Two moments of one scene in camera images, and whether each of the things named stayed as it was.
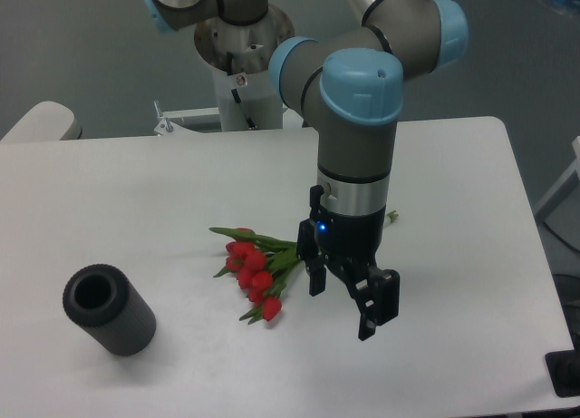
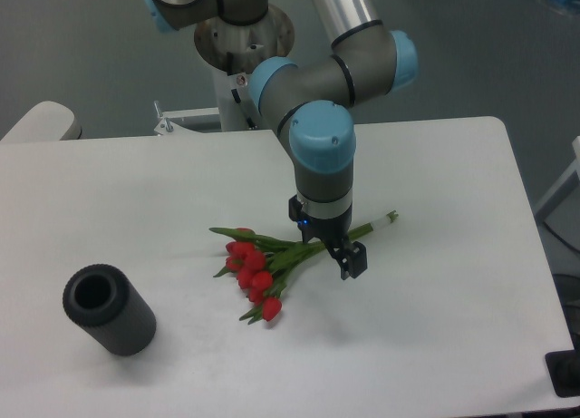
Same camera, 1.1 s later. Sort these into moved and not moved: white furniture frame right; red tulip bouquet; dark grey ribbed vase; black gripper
Moved: black gripper
Not moved: white furniture frame right; dark grey ribbed vase; red tulip bouquet
